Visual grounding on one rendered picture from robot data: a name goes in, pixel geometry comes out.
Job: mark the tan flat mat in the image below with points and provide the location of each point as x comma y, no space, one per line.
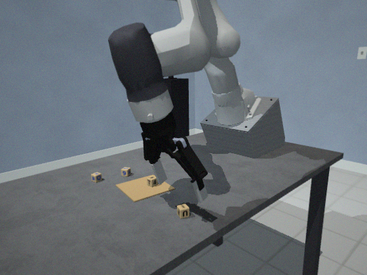
138,189

